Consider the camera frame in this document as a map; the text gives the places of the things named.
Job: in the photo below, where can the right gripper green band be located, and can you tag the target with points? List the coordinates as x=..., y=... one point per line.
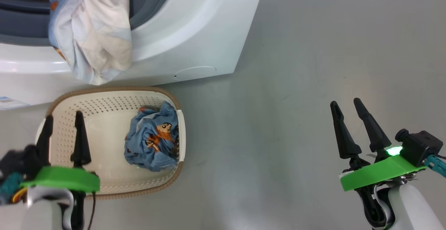
x=376, y=174

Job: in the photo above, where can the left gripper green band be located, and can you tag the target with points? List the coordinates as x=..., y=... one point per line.
x=59, y=178

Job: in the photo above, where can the blue cartoon print garment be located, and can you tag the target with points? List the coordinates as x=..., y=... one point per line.
x=153, y=143

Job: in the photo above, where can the blue and white garment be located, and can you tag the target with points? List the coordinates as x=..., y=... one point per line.
x=97, y=31

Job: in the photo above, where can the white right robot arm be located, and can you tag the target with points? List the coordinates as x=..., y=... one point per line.
x=411, y=209

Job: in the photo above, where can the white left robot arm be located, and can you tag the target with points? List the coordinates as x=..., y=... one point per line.
x=45, y=212

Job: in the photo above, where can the cream perforated laundry basket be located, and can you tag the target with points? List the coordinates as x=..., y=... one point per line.
x=104, y=146

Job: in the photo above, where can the grey rubber door gasket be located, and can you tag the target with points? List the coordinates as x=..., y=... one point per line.
x=21, y=31

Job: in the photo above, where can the white washing machine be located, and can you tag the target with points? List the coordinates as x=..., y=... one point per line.
x=209, y=31

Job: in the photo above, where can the blue energy label sticker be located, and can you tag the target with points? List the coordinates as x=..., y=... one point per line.
x=10, y=102

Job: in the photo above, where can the round white filter cover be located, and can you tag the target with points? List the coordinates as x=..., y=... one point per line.
x=195, y=72

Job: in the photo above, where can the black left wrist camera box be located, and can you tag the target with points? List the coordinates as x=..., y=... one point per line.
x=14, y=162

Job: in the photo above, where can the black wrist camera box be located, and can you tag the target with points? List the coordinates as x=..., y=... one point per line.
x=420, y=146
x=14, y=162

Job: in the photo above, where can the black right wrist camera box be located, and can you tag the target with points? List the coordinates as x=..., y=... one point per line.
x=420, y=146

